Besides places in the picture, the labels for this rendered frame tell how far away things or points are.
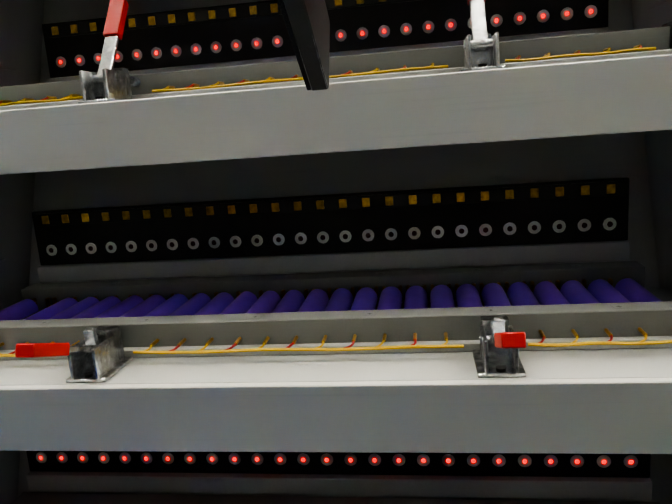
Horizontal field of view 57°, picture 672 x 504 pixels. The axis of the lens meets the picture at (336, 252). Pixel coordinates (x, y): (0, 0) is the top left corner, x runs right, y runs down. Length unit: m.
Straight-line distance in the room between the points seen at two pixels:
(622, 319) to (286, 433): 0.23
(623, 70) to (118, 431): 0.39
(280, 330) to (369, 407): 0.09
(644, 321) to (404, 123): 0.20
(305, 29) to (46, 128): 0.32
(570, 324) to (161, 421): 0.27
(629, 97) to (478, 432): 0.22
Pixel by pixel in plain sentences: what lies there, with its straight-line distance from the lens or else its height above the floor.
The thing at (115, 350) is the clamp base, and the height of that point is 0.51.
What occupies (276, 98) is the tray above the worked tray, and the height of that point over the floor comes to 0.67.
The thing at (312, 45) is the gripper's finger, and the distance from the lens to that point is 0.20.
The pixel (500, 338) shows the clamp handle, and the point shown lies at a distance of 0.32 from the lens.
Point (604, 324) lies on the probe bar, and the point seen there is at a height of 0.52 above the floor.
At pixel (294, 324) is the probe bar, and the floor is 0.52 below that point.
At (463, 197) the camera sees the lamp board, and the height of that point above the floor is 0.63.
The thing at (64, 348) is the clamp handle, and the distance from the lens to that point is 0.41.
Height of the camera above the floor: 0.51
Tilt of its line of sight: 9 degrees up
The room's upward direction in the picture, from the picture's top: 1 degrees counter-clockwise
